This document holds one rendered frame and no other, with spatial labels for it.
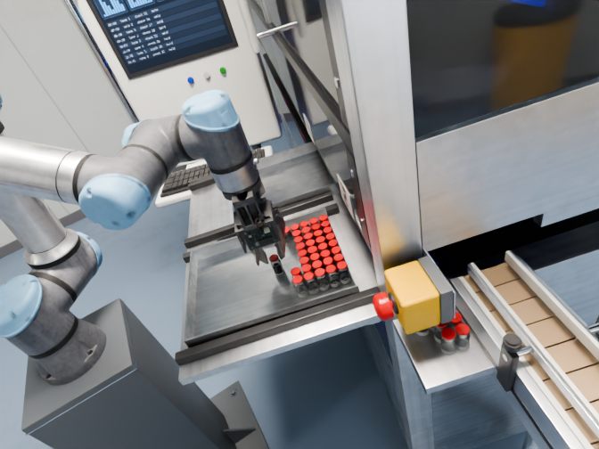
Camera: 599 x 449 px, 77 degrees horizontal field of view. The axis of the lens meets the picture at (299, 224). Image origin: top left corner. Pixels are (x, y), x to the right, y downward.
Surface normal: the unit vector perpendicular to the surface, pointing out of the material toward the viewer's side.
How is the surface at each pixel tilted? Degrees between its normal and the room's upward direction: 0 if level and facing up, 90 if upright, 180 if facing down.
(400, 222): 90
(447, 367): 0
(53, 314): 90
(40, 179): 67
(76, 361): 73
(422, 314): 90
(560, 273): 90
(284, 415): 0
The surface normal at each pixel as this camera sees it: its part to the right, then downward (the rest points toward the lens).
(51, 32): 0.47, 0.47
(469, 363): -0.25, -0.74
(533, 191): 0.19, 0.59
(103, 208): -0.14, 0.67
